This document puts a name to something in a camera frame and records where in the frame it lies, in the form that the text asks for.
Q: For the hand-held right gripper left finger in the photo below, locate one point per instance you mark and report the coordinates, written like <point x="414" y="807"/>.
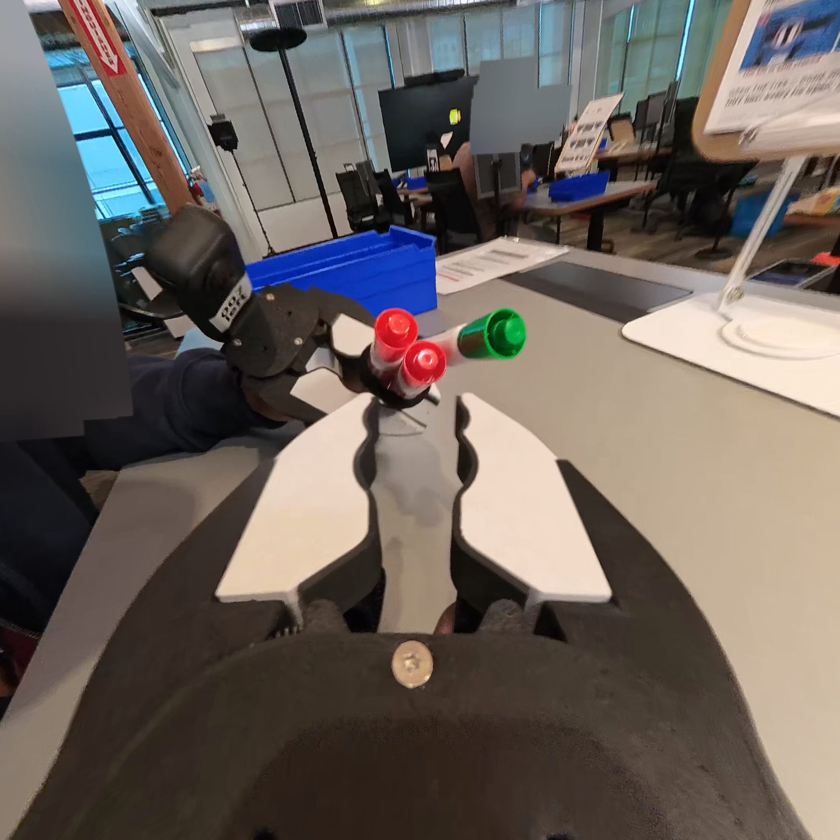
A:
<point x="295" y="519"/>

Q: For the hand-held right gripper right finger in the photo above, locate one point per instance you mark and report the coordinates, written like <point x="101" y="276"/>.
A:
<point x="532" y="519"/>

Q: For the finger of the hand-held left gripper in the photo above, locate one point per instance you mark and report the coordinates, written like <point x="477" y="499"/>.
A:
<point x="315" y="390"/>
<point x="355" y="339"/>

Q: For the red marker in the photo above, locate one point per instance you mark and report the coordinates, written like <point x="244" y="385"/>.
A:
<point x="394" y="326"/>
<point x="423" y="361"/>

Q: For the large blue plastic bin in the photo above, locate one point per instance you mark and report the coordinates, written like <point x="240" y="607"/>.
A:
<point x="355" y="269"/>

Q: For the green marker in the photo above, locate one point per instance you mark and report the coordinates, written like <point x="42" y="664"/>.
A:
<point x="496" y="332"/>

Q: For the person's left forearm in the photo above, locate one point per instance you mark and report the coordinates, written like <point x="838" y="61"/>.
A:
<point x="184" y="407"/>

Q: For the person's right hand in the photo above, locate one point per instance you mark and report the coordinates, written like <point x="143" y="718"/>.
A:
<point x="444" y="617"/>

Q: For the black office chair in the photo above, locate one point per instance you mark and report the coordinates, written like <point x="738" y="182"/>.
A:
<point x="361" y="197"/>

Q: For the printed paper sheet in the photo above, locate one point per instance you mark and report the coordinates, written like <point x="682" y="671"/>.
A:
<point x="499" y="263"/>

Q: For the black computer monitor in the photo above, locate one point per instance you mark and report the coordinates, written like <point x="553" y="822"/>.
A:
<point x="420" y="125"/>

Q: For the small blue bin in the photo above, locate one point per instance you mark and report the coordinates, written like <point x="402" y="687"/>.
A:
<point x="578" y="187"/>

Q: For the black floor lamp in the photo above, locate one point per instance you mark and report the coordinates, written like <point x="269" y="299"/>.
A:
<point x="276" y="37"/>

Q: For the small printed table sign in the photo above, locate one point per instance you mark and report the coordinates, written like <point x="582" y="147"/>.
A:
<point x="587" y="131"/>

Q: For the black wall speaker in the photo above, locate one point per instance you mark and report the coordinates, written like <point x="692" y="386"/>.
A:
<point x="225" y="133"/>

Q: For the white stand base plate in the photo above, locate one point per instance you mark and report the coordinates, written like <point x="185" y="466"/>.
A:
<point x="735" y="341"/>

